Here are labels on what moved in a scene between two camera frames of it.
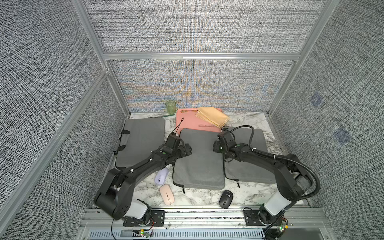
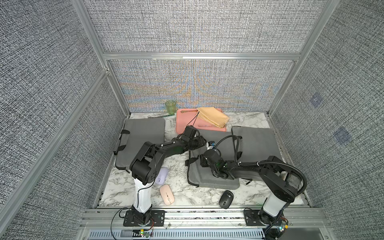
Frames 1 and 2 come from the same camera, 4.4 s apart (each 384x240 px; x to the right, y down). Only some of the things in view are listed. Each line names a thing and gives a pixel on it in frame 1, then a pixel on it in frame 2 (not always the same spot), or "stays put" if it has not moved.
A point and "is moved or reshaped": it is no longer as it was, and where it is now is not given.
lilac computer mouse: [161, 176] stays put
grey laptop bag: [204, 169] is moved or reshaped
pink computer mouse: [167, 194] stays put
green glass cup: [171, 106] stays put
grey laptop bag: [139, 137] stays put
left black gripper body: [181, 152] → [196, 143]
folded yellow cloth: [212, 115] stays put
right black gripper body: [218, 148] → [204, 163]
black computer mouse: [226, 198] stays put
